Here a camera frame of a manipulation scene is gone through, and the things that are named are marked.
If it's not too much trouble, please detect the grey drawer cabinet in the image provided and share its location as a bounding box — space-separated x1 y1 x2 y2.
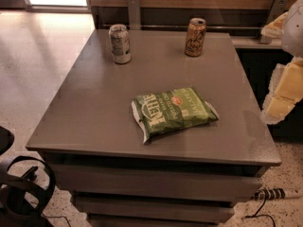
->
27 30 280 227

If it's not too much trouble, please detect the left metal wall bracket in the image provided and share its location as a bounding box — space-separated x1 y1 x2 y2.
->
127 0 141 30

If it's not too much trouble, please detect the green Kettle chips bag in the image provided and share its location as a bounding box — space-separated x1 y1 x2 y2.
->
131 87 219 143

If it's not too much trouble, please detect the striped power strip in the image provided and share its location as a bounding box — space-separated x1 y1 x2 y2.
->
253 187 303 201

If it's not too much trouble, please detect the silver green 7up can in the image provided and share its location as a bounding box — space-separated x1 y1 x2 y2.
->
109 24 132 64

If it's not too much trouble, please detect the gold LaCroix can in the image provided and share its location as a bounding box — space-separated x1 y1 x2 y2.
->
185 18 206 57

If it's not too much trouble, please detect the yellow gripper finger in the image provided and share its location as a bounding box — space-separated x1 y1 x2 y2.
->
261 57 303 125
261 12 287 38

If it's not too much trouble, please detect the black floor cable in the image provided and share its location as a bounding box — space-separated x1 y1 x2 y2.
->
244 195 276 227

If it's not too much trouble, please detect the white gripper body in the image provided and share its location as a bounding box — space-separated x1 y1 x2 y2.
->
281 0 303 57

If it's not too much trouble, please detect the black office chair base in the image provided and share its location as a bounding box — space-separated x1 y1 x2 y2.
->
0 125 57 227

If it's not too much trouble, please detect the metal wall bracket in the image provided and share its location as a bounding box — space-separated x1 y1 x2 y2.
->
259 0 289 44
127 0 141 30

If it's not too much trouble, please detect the right metal wall bracket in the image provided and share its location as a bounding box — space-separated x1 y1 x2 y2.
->
259 0 289 44

